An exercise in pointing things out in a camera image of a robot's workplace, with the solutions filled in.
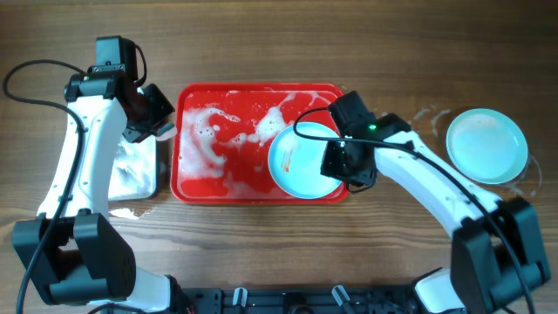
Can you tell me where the light blue plate bottom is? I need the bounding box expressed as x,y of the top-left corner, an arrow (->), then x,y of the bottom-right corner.
268,126 -> 341,200

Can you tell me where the light blue plate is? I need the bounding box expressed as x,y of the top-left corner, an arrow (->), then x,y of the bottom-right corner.
268,126 -> 341,200
446,108 -> 529,185

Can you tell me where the light blue plate top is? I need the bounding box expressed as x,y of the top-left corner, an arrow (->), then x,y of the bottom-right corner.
446,108 -> 529,185

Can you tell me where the pink sponge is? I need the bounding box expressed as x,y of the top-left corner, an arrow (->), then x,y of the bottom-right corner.
156,123 -> 178,141

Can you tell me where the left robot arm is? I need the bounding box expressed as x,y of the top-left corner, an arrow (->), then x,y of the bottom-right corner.
12,36 -> 194,313

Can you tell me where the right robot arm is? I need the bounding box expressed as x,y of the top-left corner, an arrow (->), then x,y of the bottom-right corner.
321,92 -> 551,313

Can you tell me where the black soap water tray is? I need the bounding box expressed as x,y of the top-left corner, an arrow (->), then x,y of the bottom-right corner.
108,132 -> 160,201

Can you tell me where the red plastic tray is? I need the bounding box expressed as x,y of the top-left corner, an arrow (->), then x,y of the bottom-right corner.
170,83 -> 344,205

